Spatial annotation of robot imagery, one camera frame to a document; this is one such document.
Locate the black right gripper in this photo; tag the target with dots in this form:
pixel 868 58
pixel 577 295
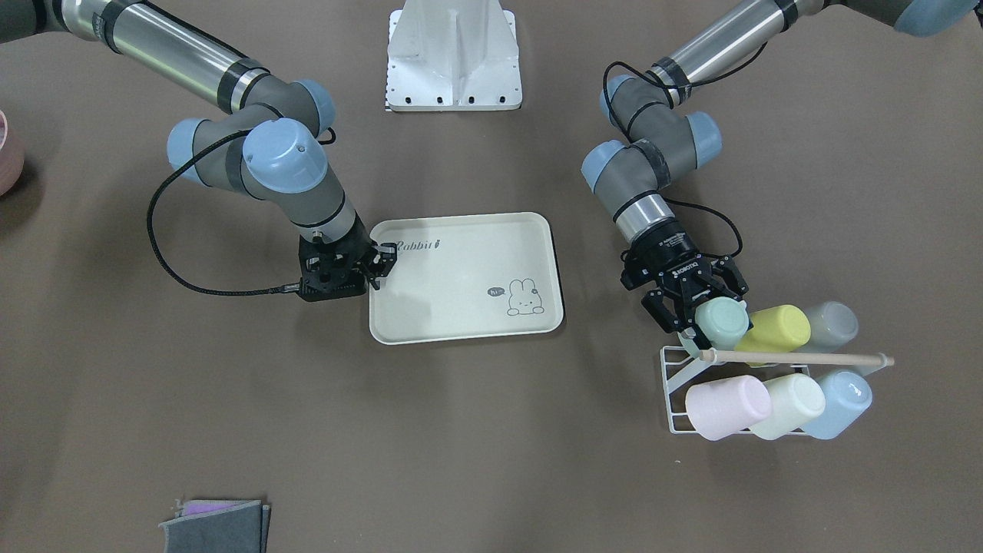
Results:
pixel 382 262

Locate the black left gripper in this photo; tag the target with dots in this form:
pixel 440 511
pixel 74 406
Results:
pixel 671 247

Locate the mint green cup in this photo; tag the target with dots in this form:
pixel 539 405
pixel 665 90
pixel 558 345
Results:
pixel 723 321

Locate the cream rabbit tray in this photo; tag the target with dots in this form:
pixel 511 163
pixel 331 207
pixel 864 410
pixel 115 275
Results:
pixel 462 277

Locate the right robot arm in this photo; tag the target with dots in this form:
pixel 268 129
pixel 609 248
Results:
pixel 267 147

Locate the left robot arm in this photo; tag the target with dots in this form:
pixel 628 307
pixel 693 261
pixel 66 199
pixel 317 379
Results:
pixel 660 147

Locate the yellow cup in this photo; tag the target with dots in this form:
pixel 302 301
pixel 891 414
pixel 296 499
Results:
pixel 779 329

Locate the pink cup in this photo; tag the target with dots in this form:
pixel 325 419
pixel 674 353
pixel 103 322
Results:
pixel 722 408

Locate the grey cup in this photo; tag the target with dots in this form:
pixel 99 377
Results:
pixel 832 326

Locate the cream white cup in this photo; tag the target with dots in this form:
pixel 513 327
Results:
pixel 796 400

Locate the light blue cup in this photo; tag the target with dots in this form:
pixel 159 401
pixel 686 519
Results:
pixel 848 396

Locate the folded grey cloth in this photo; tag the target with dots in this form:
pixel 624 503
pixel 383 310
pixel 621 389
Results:
pixel 222 525

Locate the pink ice bowl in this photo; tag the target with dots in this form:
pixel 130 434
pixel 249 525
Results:
pixel 12 156

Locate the white wire cup rack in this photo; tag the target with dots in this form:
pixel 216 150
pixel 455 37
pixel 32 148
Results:
pixel 679 371

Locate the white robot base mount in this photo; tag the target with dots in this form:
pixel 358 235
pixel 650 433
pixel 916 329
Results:
pixel 453 56

